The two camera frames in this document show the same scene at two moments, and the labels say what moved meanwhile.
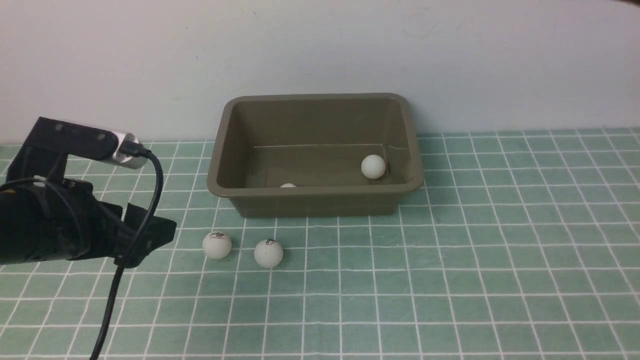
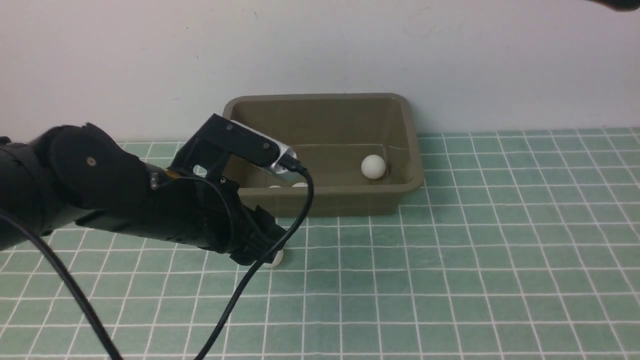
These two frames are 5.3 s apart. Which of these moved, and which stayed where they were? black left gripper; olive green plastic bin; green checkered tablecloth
Moved: black left gripper
Stayed: olive green plastic bin; green checkered tablecloth
